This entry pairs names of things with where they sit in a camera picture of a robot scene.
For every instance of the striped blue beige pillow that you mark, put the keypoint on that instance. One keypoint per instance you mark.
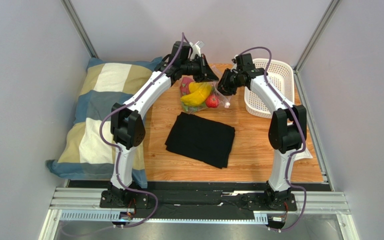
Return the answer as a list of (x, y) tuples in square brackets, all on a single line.
[(86, 156)]

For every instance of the fake yellow bananas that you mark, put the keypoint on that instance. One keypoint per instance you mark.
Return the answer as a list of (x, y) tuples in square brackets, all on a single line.
[(199, 92)]

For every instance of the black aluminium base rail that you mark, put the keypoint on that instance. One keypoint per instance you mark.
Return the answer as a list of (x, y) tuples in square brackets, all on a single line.
[(194, 202)]

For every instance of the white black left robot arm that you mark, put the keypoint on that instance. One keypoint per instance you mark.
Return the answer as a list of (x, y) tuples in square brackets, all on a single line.
[(126, 120)]

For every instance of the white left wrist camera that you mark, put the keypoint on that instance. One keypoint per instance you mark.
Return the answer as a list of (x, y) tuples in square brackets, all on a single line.
[(195, 49)]

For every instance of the white perforated plastic basket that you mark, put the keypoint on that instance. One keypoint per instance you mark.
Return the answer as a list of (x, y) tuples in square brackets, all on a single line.
[(281, 75)]

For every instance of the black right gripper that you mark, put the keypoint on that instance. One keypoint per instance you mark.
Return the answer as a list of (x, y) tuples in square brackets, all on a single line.
[(229, 79)]

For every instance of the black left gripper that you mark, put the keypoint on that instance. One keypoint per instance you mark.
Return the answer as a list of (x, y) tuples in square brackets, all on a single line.
[(209, 74)]

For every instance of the fake red strawberry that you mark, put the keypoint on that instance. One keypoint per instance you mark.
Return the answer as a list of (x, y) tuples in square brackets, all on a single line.
[(212, 101)]

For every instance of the fake pink dragon fruit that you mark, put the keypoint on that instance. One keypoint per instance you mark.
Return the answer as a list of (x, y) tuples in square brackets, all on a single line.
[(184, 85)]

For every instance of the folded black cloth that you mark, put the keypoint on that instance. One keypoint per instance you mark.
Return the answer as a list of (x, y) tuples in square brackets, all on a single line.
[(201, 139)]

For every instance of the clear zip top bag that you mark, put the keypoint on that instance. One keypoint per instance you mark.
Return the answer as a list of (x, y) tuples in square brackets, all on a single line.
[(225, 101)]

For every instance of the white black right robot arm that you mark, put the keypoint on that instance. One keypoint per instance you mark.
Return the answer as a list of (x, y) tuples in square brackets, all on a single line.
[(287, 130)]

